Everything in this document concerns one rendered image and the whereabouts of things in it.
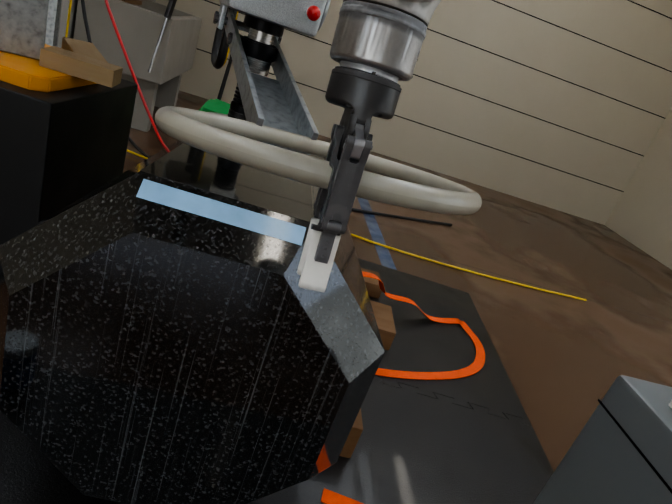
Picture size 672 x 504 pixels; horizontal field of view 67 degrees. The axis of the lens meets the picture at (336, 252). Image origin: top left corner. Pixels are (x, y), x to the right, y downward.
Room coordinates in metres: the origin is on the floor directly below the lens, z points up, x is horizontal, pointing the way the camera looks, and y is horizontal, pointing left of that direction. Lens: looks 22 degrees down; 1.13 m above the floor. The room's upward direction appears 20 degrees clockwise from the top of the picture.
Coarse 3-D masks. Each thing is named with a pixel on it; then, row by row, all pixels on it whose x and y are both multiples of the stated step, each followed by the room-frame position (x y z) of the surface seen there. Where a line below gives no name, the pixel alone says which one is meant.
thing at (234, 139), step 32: (160, 128) 0.63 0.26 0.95; (192, 128) 0.57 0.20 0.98; (224, 128) 0.87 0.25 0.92; (256, 128) 0.93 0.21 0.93; (256, 160) 0.53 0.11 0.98; (288, 160) 0.53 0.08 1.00; (320, 160) 0.54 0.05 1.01; (384, 160) 0.97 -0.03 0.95; (384, 192) 0.55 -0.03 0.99; (416, 192) 0.57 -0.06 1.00; (448, 192) 0.61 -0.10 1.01
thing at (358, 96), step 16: (336, 80) 0.54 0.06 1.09; (352, 80) 0.53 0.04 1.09; (368, 80) 0.53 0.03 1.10; (384, 80) 0.53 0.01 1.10; (336, 96) 0.53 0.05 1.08; (352, 96) 0.52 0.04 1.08; (368, 96) 0.52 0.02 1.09; (384, 96) 0.53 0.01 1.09; (352, 112) 0.52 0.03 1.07; (368, 112) 0.52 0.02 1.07; (384, 112) 0.53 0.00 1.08; (352, 128) 0.51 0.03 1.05; (368, 128) 0.52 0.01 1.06
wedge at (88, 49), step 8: (64, 40) 1.73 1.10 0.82; (72, 40) 1.75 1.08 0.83; (80, 40) 1.79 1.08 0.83; (64, 48) 1.72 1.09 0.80; (72, 48) 1.69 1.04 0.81; (80, 48) 1.72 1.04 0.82; (88, 48) 1.76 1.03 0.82; (96, 48) 1.79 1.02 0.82; (88, 56) 1.70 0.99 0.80; (96, 56) 1.73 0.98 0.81
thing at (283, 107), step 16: (240, 48) 1.26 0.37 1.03; (240, 64) 1.20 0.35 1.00; (272, 64) 1.40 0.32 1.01; (240, 80) 1.16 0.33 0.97; (256, 80) 1.24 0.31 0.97; (272, 80) 1.28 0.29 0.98; (288, 80) 1.22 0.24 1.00; (256, 96) 1.02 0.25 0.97; (272, 96) 1.19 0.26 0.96; (288, 96) 1.19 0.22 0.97; (256, 112) 0.96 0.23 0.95; (272, 112) 1.10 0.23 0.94; (288, 112) 1.14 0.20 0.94; (304, 112) 1.06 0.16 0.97; (288, 128) 1.06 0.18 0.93; (304, 128) 1.04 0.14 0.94; (272, 144) 0.96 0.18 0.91
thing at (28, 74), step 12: (0, 60) 1.35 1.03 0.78; (12, 60) 1.39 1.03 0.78; (24, 60) 1.44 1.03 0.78; (36, 60) 1.49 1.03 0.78; (0, 72) 1.30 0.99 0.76; (12, 72) 1.31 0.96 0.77; (24, 72) 1.32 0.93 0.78; (36, 72) 1.36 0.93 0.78; (48, 72) 1.41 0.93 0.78; (60, 72) 1.45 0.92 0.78; (24, 84) 1.31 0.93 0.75; (36, 84) 1.33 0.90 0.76; (48, 84) 1.35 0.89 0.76; (60, 84) 1.41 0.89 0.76; (72, 84) 1.48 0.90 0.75; (84, 84) 1.55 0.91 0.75
